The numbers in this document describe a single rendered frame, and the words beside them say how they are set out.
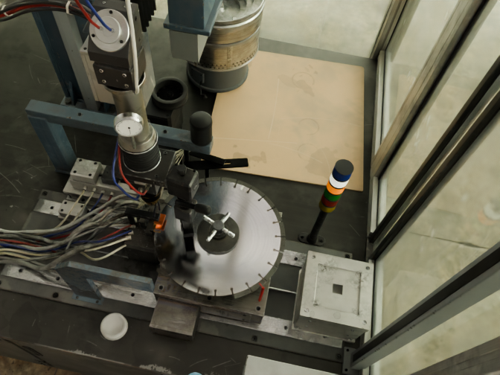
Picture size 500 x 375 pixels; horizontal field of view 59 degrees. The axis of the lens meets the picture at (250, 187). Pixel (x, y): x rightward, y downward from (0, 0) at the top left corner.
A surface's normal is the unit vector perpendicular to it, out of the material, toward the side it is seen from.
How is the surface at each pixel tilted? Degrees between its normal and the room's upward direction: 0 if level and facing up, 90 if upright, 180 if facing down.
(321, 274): 0
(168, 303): 0
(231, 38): 90
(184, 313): 0
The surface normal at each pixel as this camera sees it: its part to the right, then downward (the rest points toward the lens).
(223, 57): 0.18, 0.85
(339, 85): 0.07, -0.52
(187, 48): -0.19, 0.83
